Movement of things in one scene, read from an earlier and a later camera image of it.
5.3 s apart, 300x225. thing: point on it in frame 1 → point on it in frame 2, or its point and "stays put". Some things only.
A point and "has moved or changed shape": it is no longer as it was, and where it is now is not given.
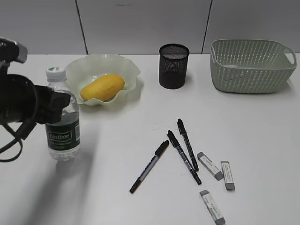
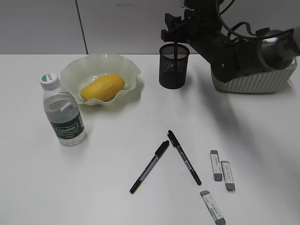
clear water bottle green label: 62,138 has moved or changed shape
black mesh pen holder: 173,62 stays put
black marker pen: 182,131 → 175,58
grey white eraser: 218,174 → 216,166
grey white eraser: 228,177 stays put
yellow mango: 103,88 stays put
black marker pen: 160,150 stays put
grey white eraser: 212,208 stays put
